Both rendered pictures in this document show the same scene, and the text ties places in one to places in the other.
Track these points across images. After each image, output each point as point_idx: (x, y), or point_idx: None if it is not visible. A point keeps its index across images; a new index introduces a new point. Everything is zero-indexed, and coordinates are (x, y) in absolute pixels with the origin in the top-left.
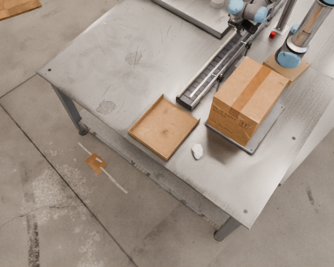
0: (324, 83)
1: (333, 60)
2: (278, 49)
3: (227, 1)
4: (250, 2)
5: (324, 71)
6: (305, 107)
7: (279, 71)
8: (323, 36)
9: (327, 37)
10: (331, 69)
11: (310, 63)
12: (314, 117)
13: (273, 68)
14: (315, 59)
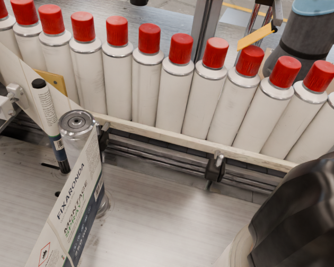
0: (274, 43)
1: (218, 36)
2: (300, 79)
3: (181, 261)
4: (148, 174)
5: (250, 44)
6: None
7: None
8: (169, 46)
9: (169, 41)
10: (239, 37)
11: (270, 48)
12: None
13: None
14: (233, 53)
